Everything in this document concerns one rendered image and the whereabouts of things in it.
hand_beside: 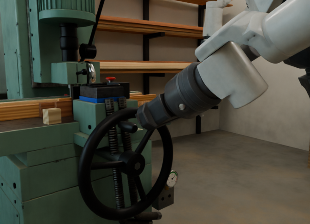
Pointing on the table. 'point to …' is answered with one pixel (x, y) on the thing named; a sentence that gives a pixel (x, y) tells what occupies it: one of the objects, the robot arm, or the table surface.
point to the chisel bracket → (68, 73)
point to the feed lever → (92, 52)
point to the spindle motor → (67, 8)
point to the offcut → (51, 115)
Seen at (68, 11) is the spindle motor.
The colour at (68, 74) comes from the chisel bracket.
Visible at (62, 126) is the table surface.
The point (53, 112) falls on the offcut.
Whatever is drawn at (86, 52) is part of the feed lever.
